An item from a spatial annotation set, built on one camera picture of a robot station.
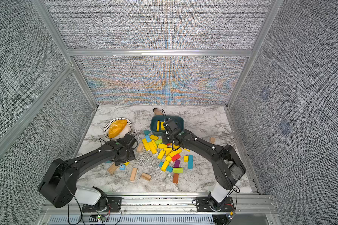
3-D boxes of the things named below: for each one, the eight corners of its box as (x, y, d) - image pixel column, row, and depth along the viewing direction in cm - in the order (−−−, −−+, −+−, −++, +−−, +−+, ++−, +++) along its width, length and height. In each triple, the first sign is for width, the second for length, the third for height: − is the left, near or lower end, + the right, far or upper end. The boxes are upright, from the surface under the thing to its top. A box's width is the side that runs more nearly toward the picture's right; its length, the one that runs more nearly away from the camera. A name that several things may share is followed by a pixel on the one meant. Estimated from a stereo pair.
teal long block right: (187, 168, 88) (188, 167, 86) (188, 156, 93) (188, 154, 92) (192, 169, 88) (192, 168, 86) (192, 156, 93) (192, 154, 91)
